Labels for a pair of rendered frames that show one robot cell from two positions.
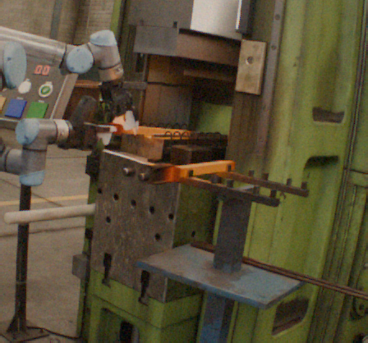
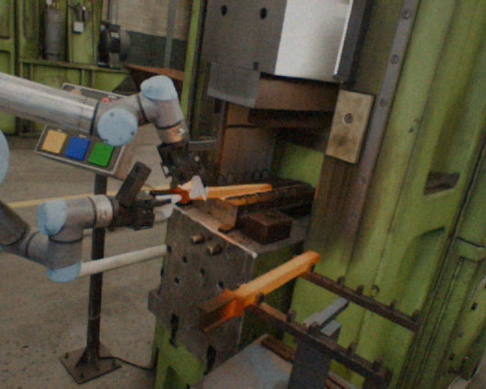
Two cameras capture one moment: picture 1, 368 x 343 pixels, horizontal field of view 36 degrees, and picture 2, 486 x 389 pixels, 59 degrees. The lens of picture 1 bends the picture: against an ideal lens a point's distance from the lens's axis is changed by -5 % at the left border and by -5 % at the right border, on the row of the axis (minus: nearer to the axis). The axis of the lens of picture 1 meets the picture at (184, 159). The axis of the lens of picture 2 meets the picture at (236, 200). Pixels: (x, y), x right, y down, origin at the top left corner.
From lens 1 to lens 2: 0.81 m
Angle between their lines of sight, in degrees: 11
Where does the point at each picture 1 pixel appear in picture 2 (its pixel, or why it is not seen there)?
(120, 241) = (188, 307)
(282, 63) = (393, 126)
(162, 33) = (240, 76)
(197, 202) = not seen: hidden behind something
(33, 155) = (60, 248)
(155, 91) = (235, 134)
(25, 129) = (44, 218)
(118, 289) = (184, 355)
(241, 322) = not seen: outside the picture
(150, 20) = (227, 56)
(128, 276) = (194, 345)
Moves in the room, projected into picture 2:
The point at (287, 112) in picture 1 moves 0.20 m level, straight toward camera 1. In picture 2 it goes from (392, 190) to (399, 215)
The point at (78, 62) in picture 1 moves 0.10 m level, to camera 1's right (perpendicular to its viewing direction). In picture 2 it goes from (113, 132) to (162, 141)
